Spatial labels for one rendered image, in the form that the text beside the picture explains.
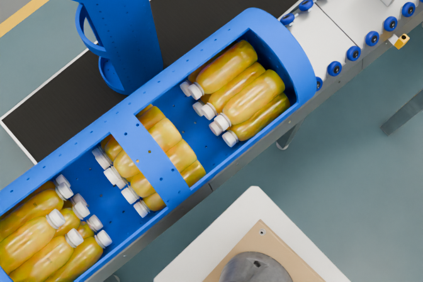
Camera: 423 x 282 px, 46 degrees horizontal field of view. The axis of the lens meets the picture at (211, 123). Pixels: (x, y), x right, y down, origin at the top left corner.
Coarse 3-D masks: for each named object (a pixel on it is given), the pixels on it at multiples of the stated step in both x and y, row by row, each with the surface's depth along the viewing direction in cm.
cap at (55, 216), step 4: (52, 212) 111; (56, 212) 111; (52, 216) 111; (56, 216) 110; (60, 216) 112; (52, 220) 110; (56, 220) 110; (60, 220) 111; (64, 220) 112; (56, 224) 111; (60, 224) 111
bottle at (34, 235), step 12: (48, 216) 111; (24, 228) 109; (36, 228) 109; (48, 228) 110; (12, 240) 108; (24, 240) 108; (36, 240) 108; (48, 240) 110; (0, 252) 107; (12, 252) 107; (24, 252) 108; (36, 252) 110; (0, 264) 107; (12, 264) 108
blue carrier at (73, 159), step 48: (288, 48) 116; (144, 96) 114; (192, 96) 138; (288, 96) 138; (96, 144) 129; (144, 144) 108; (192, 144) 137; (240, 144) 131; (0, 192) 112; (96, 192) 133; (192, 192) 119
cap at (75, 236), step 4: (72, 228) 115; (68, 232) 115; (72, 232) 114; (76, 232) 115; (68, 236) 114; (72, 236) 114; (76, 236) 114; (80, 236) 116; (72, 240) 114; (76, 240) 114; (80, 240) 114; (76, 244) 114
